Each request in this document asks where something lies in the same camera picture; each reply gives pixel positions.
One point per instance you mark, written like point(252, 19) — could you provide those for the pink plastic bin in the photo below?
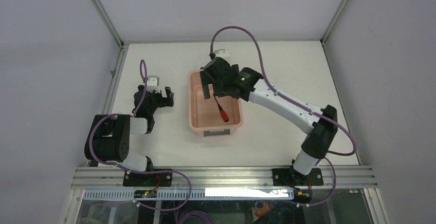
point(204, 116)

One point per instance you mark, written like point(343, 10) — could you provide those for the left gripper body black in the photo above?
point(157, 100)

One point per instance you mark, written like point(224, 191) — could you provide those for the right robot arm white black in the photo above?
point(249, 85)

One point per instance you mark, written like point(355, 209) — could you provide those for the red handled screwdriver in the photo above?
point(222, 112)

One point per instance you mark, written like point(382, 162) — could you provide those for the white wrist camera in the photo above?
point(153, 84)
point(224, 54)

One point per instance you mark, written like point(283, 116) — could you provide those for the aluminium frame post left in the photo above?
point(107, 22)

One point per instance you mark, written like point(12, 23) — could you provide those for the aluminium frame post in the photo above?
point(107, 22)
point(342, 5)

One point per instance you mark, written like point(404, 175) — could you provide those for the black base plate left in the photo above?
point(158, 177)

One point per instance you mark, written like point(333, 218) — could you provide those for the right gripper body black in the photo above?
point(219, 89)

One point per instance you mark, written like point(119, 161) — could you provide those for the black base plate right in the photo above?
point(289, 177)

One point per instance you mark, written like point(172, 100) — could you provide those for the aluminium frame post right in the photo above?
point(342, 5)

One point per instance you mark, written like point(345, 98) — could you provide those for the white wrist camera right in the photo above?
point(224, 54)

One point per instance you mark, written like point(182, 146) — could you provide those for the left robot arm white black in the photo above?
point(108, 141)

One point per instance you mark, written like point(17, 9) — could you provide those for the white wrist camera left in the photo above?
point(153, 84)

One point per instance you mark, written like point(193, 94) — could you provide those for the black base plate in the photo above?
point(289, 177)
point(158, 177)

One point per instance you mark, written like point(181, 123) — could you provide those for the white slotted cable duct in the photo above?
point(199, 194)

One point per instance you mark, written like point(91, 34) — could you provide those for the aluminium mounting rail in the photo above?
point(343, 176)

